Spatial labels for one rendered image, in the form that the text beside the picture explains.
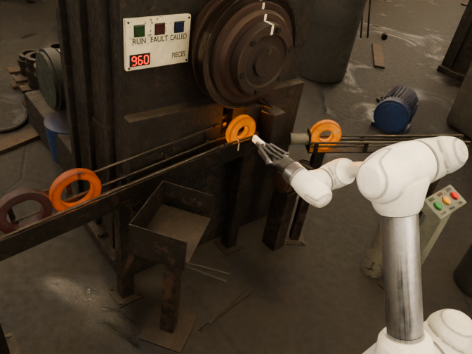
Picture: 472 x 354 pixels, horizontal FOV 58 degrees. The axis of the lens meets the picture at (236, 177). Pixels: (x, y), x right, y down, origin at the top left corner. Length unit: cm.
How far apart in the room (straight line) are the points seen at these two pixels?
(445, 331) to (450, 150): 56
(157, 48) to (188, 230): 67
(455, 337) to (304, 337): 83
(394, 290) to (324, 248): 130
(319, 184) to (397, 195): 58
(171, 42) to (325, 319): 145
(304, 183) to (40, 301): 130
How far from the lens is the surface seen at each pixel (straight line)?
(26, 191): 158
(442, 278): 272
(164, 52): 167
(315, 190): 166
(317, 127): 209
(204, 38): 162
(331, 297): 232
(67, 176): 159
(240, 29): 162
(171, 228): 160
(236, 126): 190
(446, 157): 125
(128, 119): 170
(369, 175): 112
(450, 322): 151
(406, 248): 123
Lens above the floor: 171
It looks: 36 degrees down
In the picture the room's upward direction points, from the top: 9 degrees clockwise
